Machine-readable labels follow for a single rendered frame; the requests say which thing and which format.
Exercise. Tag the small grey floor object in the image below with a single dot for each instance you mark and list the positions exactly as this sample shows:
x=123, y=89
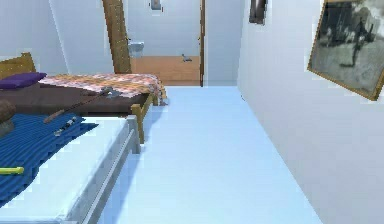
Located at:
x=186, y=58

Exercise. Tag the orange pink patterned blanket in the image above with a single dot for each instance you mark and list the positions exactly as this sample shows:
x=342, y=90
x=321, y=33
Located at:
x=126, y=83

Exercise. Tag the brown wooden room door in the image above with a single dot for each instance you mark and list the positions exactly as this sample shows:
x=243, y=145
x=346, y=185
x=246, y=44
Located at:
x=117, y=36

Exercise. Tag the brown baseball bat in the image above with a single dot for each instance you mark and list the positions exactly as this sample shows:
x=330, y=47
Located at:
x=76, y=106

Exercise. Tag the small dark framed picture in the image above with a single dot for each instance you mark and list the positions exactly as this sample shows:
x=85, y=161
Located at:
x=258, y=11

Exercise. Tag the wooden bed with brown mattress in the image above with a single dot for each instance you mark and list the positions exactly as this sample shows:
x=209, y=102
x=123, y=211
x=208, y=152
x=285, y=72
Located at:
x=66, y=100

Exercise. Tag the small black grey remote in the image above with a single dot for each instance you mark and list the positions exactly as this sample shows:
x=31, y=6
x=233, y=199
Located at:
x=65, y=126

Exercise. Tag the blue striped blanket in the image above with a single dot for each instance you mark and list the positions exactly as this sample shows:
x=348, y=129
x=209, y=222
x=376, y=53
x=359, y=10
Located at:
x=30, y=143

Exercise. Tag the gold framed grey picture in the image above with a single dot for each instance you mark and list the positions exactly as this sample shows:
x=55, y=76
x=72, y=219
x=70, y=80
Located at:
x=350, y=46

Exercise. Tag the purple pillow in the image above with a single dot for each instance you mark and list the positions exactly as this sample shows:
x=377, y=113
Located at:
x=20, y=80

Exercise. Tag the yellow green stick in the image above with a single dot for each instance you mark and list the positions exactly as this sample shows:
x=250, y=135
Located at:
x=11, y=170

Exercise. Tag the small grey wall picture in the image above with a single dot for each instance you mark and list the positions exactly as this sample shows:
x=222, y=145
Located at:
x=156, y=4

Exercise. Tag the white bed with grey frame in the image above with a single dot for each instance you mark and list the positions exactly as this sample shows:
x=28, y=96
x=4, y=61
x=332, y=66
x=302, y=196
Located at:
x=83, y=166

